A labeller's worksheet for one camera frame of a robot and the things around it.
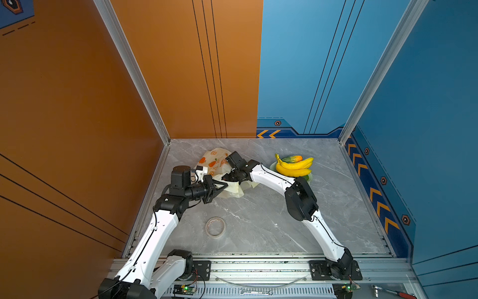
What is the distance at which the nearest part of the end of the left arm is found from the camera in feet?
2.08

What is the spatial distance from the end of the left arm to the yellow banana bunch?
0.42 meters

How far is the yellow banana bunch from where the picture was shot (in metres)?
0.94
